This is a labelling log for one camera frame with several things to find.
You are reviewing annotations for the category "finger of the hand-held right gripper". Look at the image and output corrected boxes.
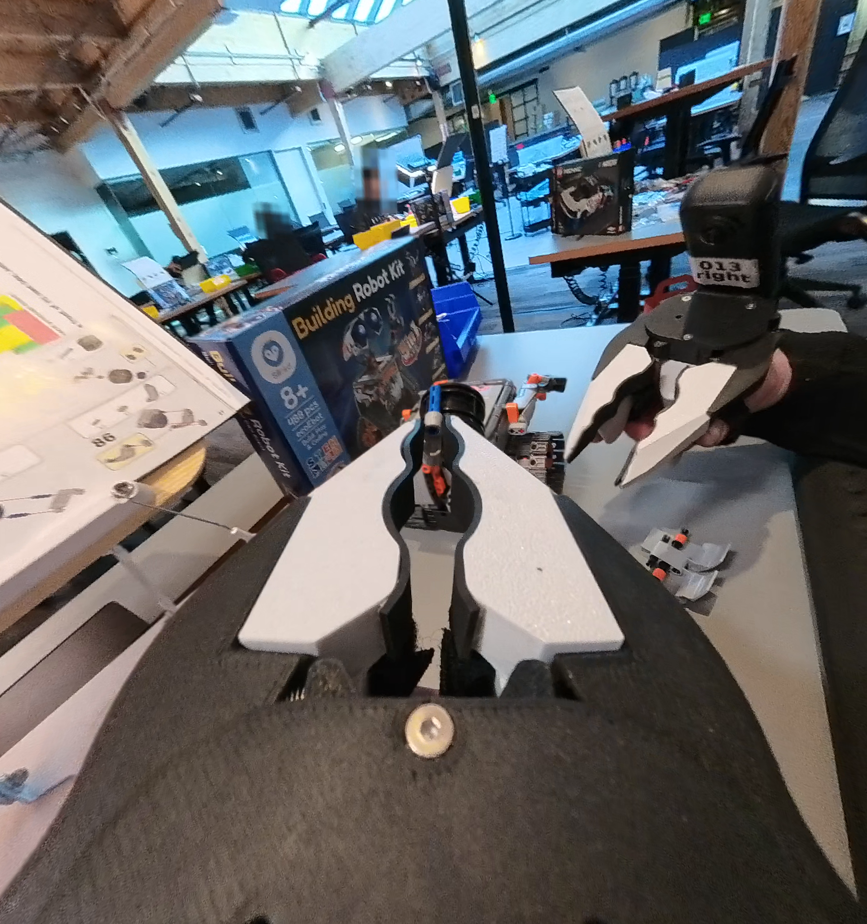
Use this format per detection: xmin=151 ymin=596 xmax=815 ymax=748
xmin=614 ymin=359 xmax=775 ymax=489
xmin=567 ymin=341 xmax=664 ymax=464

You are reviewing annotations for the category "grey bracket with pins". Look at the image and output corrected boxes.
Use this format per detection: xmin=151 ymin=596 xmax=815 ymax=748
xmin=636 ymin=526 xmax=733 ymax=602

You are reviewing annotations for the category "black printed box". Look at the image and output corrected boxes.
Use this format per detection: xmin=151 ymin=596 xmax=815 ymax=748
xmin=551 ymin=151 xmax=638 ymax=238

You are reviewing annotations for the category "black toy wheel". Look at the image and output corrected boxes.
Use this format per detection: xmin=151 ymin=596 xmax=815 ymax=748
xmin=412 ymin=405 xmax=456 ymax=529

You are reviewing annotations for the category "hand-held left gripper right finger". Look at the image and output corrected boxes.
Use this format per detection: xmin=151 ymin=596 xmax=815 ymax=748
xmin=445 ymin=419 xmax=625 ymax=677

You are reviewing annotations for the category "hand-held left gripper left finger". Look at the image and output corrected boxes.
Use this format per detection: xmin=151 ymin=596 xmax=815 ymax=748
xmin=239 ymin=422 xmax=420 ymax=680

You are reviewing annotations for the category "open instruction booklet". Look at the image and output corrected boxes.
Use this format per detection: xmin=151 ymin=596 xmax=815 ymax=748
xmin=0 ymin=188 xmax=249 ymax=625

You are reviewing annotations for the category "grey orange tracked toy robot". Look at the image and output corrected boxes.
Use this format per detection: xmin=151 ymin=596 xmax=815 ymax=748
xmin=448 ymin=373 xmax=569 ymax=495

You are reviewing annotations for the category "blue robot kit box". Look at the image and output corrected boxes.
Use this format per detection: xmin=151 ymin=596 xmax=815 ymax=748
xmin=188 ymin=239 xmax=450 ymax=501

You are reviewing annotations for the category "blue plastic bin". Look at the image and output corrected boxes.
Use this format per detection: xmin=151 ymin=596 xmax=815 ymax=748
xmin=431 ymin=282 xmax=482 ymax=381

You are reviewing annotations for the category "wooden desk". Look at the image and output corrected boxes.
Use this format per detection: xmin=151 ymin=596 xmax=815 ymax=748
xmin=528 ymin=217 xmax=694 ymax=321

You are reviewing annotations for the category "white book stand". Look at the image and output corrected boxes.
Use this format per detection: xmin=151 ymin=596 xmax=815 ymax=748
xmin=0 ymin=441 xmax=261 ymax=809

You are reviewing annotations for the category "black office chair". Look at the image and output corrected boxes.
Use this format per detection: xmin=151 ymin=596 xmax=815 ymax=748
xmin=773 ymin=26 xmax=867 ymax=307

